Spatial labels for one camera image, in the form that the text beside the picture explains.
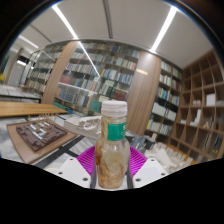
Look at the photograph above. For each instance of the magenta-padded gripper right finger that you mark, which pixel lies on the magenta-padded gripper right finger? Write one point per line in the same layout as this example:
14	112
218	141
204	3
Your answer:
150	166

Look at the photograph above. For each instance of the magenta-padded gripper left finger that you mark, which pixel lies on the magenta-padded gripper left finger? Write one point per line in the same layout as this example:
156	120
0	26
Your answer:
75	168

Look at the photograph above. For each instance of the clear plastic bottle white cap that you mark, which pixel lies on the clear plastic bottle white cap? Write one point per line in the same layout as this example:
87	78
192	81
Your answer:
112	156

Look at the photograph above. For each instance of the white architectural model with ramp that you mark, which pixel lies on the white architectural model with ramp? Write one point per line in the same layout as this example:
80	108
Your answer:
83	125

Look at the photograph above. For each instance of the brown architectural model on board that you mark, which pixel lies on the brown architectural model on board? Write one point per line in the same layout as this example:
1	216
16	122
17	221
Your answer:
40	135

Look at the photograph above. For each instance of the narrow bookshelf full of books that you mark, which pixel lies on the narrow bookshelf full of books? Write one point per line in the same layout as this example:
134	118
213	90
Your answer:
165	100

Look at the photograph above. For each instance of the wooden cubby shelf unit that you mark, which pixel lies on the wooden cubby shelf unit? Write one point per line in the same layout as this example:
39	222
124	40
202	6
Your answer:
203	113

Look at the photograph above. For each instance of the wide bookshelf full of books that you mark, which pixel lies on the wide bookshelf full of books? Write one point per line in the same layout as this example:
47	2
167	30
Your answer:
100	76

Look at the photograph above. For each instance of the bookshelf behind glass partition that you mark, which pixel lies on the bookshelf behind glass partition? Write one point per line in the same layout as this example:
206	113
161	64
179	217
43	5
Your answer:
38	73

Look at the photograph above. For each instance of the long ceiling light strip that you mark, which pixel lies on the long ceiling light strip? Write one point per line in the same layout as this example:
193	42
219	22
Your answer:
65	21
164	28

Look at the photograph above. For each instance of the small wall light bar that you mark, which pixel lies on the small wall light bar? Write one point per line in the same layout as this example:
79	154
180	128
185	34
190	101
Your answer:
142	71

